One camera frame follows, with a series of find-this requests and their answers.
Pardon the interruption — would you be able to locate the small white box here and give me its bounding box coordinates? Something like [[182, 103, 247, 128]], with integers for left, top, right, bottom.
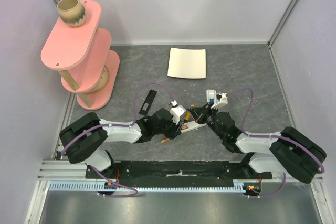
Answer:
[[206, 89, 219, 105]]

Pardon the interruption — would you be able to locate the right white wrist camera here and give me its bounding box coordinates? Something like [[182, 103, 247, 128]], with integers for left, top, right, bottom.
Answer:
[[211, 93, 228, 110]]

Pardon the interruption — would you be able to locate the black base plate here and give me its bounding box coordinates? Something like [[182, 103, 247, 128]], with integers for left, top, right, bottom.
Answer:
[[102, 161, 272, 187]]

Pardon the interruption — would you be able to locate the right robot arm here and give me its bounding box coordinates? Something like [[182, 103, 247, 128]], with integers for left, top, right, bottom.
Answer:
[[189, 104, 327, 184]]

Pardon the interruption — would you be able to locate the light blue cable duct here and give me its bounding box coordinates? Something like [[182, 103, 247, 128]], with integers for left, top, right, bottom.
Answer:
[[48, 180, 260, 193]]

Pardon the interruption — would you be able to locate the beige ceramic mug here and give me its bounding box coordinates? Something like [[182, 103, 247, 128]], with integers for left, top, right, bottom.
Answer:
[[57, 0, 86, 27]]

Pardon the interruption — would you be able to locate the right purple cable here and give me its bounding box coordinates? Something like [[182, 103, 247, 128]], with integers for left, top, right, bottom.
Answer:
[[227, 88, 326, 200]]

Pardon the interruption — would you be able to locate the white remote control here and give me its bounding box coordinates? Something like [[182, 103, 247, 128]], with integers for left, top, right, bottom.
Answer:
[[181, 121, 207, 133]]

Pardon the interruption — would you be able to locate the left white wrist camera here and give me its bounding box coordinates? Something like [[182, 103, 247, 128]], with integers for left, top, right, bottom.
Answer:
[[170, 100, 186, 124]]

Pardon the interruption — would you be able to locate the black remote control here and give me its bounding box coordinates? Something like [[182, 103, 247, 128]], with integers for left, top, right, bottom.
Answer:
[[139, 89, 157, 116]]

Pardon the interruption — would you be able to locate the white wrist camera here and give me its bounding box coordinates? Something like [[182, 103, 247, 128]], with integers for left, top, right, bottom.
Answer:
[[211, 93, 228, 110], [170, 100, 186, 124]]

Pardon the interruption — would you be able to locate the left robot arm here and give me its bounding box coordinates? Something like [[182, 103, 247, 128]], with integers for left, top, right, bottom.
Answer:
[[59, 106, 186, 178]]

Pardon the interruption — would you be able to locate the beige cup on lower shelf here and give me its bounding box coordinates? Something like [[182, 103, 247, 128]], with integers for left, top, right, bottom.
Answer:
[[91, 66, 110, 92]]

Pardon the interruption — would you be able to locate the purple cable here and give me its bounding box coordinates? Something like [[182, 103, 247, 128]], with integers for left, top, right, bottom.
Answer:
[[60, 82, 177, 198], [227, 88, 326, 200]]

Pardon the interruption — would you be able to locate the pink three tier shelf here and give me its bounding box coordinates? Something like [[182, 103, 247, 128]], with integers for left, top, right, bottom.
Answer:
[[40, 0, 120, 110]]

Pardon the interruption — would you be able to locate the white square plate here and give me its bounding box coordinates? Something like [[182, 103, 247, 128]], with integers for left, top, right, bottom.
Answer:
[[167, 48, 206, 79]]

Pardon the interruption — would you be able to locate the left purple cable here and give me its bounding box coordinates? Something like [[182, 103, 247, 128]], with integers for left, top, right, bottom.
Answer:
[[60, 82, 177, 198]]

